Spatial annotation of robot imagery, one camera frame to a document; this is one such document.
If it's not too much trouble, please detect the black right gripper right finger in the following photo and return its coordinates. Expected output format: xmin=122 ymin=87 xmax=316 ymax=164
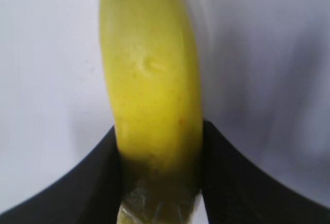
xmin=202 ymin=121 xmax=329 ymax=224

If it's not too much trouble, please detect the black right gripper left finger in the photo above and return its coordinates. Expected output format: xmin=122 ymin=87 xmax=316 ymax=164
xmin=1 ymin=129 xmax=121 ymax=224

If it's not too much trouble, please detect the yellow plastic banana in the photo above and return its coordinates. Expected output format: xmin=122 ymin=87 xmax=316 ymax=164
xmin=100 ymin=0 xmax=203 ymax=223

